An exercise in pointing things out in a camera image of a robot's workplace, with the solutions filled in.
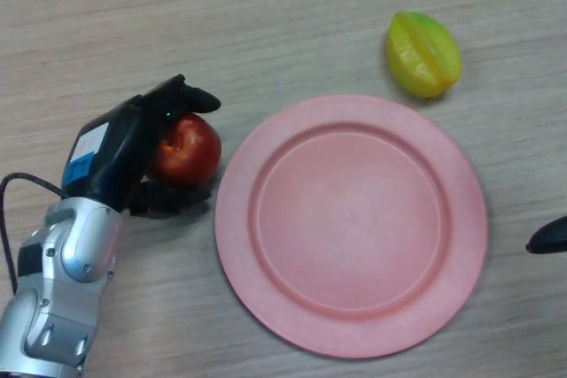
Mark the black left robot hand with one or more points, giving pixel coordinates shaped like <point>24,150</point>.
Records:
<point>111,152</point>

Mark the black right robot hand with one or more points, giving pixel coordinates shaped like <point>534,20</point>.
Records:
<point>549,238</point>

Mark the red apple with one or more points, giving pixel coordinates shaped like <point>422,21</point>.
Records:
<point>192,152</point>

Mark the pink round plate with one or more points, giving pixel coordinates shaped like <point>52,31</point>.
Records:
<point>352,225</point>

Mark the yellow green starfruit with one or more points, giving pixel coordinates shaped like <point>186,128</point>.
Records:
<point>421,55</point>

